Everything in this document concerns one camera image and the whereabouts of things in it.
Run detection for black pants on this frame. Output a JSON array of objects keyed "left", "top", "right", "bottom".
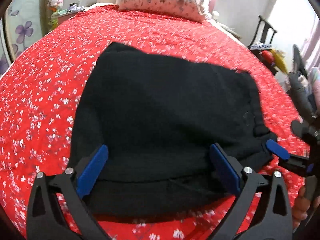
[{"left": 69, "top": 42, "right": 277, "bottom": 217}]

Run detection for person right hand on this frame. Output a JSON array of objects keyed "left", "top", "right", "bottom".
[{"left": 292, "top": 186, "right": 319, "bottom": 229}]

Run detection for yellow toy on chair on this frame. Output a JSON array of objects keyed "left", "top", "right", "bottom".
[{"left": 270, "top": 49, "right": 288, "bottom": 74}]

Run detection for red item on chair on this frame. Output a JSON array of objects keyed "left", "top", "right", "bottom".
[{"left": 261, "top": 50, "right": 274, "bottom": 65}]

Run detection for black wooden chair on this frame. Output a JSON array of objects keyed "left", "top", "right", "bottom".
[{"left": 247, "top": 15, "right": 278, "bottom": 76}]

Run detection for right nightstand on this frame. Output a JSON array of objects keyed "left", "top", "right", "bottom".
[{"left": 217, "top": 22, "right": 242, "bottom": 40}]

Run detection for red floral bedspread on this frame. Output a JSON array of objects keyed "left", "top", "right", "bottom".
[{"left": 1, "top": 5, "right": 309, "bottom": 235}]

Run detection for wardrobe with purple flowers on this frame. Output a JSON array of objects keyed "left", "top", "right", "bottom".
[{"left": 1, "top": 0, "right": 48, "bottom": 75}]

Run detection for left nightstand with clutter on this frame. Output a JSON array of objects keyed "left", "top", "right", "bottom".
[{"left": 50, "top": 0, "right": 86, "bottom": 26}]

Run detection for stuffed toy stack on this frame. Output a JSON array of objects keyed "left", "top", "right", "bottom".
[{"left": 47, "top": 0, "right": 63, "bottom": 31}]

